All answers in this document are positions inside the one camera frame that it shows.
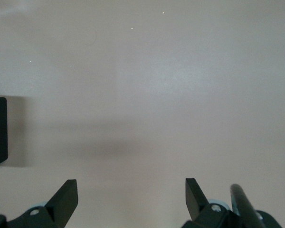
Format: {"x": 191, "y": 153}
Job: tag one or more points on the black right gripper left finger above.
{"x": 61, "y": 204}

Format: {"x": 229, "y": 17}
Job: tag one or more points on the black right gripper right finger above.
{"x": 196, "y": 202}

